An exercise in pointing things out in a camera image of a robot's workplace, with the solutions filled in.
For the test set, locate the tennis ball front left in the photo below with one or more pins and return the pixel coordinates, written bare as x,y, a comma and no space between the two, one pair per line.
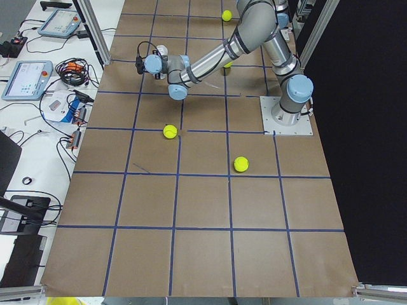
241,164

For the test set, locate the tennis ball near base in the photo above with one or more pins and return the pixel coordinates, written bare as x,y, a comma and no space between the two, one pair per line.
227,15
228,65

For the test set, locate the black monitor stand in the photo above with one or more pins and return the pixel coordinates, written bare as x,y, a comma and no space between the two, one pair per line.
23,215

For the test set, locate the aluminium frame post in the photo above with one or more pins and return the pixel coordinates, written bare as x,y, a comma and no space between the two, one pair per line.
92,27
324,17

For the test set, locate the near teach pendant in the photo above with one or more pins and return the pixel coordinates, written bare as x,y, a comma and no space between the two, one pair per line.
28,80

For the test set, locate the teach pendant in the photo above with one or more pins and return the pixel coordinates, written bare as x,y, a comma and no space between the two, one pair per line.
28,80
62,23

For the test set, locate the grey connector block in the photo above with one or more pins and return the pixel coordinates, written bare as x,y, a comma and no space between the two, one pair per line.
74,141

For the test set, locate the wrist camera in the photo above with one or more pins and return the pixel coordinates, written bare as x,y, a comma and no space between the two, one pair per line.
139,64

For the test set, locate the white blue box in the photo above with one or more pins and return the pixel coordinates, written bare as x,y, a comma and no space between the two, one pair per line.
59,106

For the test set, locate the far teach pendant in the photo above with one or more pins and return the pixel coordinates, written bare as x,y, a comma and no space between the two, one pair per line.
62,23

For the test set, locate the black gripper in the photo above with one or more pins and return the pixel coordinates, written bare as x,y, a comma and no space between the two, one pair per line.
158,75

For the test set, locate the tennis ball at centre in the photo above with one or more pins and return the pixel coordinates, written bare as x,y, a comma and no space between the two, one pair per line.
170,131

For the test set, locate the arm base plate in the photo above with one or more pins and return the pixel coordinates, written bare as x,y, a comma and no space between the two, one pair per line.
278,122

